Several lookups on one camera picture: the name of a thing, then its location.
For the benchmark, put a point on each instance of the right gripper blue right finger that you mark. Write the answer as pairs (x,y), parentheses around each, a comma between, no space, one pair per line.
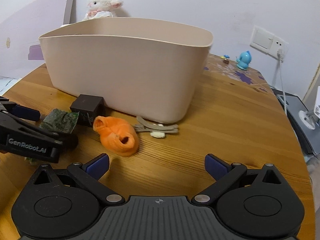
(216,167)

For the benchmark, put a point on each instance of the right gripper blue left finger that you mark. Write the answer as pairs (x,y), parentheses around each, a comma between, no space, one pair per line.
(98,166)

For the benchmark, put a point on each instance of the orange sock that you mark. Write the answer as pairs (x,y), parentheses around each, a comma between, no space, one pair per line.
(116,135)

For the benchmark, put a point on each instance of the dark brown box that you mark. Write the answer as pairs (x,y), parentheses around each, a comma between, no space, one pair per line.
(88,107)

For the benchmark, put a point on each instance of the beige hair clip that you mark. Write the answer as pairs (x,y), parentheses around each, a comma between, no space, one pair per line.
(158,131)

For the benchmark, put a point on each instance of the lilac headboard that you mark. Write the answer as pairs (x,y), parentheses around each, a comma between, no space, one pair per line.
(20,48)

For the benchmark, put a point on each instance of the dark laptop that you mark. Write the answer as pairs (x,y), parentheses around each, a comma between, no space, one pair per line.
(308,139)

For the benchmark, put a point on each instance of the white stand gadget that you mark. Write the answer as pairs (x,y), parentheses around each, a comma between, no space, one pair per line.
(307,116)

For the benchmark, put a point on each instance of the small colourful toy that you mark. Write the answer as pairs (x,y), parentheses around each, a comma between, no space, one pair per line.
(226,59)

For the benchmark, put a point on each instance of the blue toy figure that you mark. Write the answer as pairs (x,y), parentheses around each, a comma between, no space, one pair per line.
(244,60)

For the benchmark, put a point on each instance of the beige plastic basket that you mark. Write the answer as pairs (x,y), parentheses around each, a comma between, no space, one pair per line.
(140,66)

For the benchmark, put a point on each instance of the white plush lamb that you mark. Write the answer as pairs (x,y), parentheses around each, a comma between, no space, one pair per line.
(102,8)

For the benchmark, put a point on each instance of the white wall socket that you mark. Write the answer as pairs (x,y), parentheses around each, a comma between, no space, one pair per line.
(267,42)

